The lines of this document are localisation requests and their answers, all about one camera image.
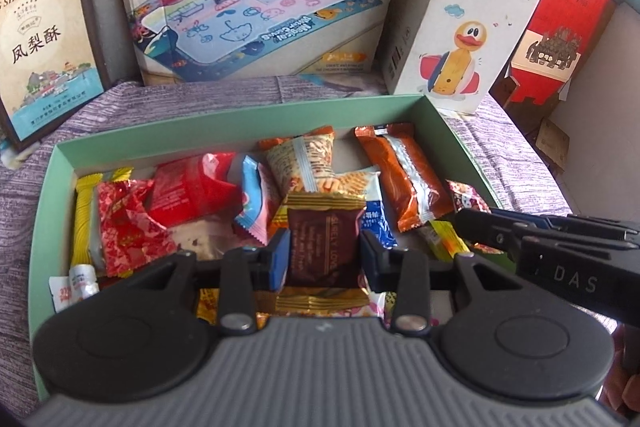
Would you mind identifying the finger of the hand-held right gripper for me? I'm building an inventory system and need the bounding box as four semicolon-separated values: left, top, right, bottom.
452;208;629;261
492;207;637;236

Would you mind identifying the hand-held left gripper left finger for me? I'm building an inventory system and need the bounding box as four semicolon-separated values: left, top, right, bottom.
100;228;293;335

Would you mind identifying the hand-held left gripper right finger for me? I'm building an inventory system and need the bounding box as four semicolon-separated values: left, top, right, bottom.
360;230;532;335

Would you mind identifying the blue white snack packet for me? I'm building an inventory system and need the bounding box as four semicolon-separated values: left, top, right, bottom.
359;199;399;252

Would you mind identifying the small red patterned packet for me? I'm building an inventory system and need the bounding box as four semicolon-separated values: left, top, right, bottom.
444;179;494;216

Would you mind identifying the brown packet with gold ends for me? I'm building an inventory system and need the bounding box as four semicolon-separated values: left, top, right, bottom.
272;191;372;320

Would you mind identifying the pink white patterned packet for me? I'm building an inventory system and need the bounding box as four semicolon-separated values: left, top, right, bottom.
369;289;398;324

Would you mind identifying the long yellow green packet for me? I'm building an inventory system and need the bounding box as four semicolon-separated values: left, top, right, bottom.
419;219;473;264

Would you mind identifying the blue pink-edged snack packet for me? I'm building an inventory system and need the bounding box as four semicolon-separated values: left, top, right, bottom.
234;154;282;249

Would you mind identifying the clear silver snack packet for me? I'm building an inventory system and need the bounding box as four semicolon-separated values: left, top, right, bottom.
167;214;261;260

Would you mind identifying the cream orange patterned packet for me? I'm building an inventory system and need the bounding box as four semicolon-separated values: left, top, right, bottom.
320;169;385;208

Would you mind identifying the yellow cartoon snack packet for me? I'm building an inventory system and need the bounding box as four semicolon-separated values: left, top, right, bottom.
196;288;222;324

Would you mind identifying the orange packet with silver seam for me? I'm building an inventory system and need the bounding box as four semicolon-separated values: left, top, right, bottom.
354;123;455;233

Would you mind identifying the orange striped chips packet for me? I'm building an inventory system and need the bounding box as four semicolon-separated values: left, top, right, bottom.
258;127;337;196

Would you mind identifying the plain red snack packet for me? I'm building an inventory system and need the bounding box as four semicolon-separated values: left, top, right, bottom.
149;152;244;228

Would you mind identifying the red gold patterned packet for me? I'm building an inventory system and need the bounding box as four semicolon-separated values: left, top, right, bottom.
96;179;179;279

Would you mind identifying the small white bottle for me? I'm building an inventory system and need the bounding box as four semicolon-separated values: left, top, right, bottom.
69;264;102;304

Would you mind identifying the yellow wavy snack packet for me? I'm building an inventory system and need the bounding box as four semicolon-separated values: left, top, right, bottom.
74;167;135;280

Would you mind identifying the shallow green cardboard box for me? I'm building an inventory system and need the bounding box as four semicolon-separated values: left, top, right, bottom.
27;94;503;348

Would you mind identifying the brown cardboard box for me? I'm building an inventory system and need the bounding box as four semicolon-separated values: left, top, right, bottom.
537;119;571;168

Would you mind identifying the red gift box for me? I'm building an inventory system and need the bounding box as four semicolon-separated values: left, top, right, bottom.
500;0;623;108

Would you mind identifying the white duck toy box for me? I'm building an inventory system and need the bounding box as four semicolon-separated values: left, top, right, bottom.
385;0;551;115

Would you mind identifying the brown framed pastry box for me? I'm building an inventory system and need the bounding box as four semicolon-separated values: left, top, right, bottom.
0;0;111;152

